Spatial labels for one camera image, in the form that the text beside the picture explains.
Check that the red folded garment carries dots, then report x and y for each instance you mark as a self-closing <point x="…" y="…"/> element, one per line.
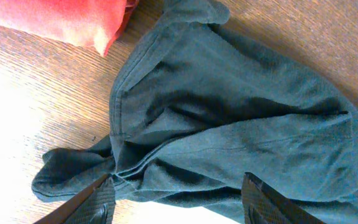
<point x="84" y="23"/>

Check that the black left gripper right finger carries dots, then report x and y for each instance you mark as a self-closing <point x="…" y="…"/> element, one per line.
<point x="264" y="205"/>

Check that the dark green t-shirt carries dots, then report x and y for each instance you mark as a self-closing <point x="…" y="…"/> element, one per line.
<point x="195" y="107"/>

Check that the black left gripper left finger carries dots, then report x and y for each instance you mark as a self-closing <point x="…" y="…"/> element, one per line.
<point x="85" y="203"/>

